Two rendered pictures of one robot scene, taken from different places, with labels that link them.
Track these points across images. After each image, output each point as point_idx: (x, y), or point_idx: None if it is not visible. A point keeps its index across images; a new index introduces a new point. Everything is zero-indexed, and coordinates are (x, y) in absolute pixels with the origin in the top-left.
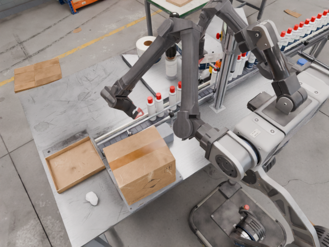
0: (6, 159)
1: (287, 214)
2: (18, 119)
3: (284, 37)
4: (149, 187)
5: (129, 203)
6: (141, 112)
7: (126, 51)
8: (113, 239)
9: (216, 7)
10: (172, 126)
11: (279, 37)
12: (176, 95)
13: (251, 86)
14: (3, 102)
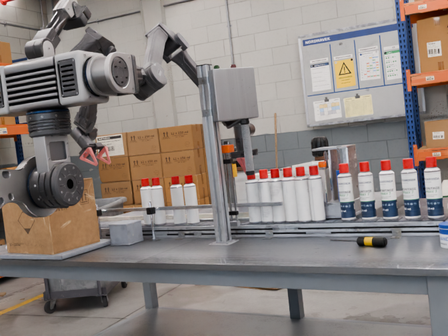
0: (113, 321)
1: None
2: (178, 302)
3: (432, 169)
4: (24, 229)
5: (8, 245)
6: (91, 156)
7: (414, 296)
8: None
9: (146, 33)
10: (153, 239)
11: (65, 6)
12: (175, 192)
13: (311, 242)
14: (196, 286)
